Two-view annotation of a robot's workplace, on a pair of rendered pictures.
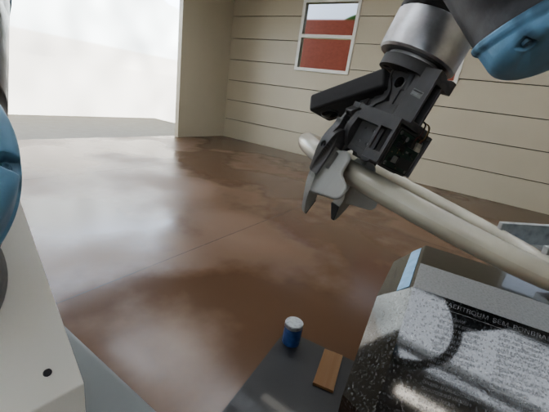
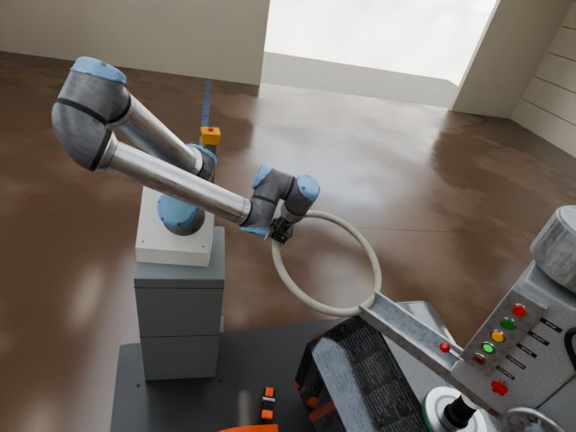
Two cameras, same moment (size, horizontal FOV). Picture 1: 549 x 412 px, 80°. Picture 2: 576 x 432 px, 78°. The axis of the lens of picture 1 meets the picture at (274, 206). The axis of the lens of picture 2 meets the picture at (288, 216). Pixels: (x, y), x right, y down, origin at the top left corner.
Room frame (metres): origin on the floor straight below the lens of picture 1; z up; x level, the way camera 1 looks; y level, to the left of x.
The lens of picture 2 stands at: (-0.38, -0.86, 2.08)
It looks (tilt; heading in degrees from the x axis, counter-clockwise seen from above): 35 degrees down; 43
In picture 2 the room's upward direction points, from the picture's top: 12 degrees clockwise
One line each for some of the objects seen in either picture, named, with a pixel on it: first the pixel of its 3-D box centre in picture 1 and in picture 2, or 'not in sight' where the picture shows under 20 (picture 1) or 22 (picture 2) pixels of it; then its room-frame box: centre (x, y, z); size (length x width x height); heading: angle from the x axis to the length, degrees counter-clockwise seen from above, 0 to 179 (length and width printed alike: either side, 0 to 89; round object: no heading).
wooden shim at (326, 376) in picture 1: (328, 369); not in sight; (1.32, -0.39, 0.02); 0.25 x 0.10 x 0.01; 161
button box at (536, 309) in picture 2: not in sight; (499, 333); (0.51, -0.86, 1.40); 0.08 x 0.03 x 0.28; 96
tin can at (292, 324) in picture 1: (292, 332); not in sight; (1.48, -0.20, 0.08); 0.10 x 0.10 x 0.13
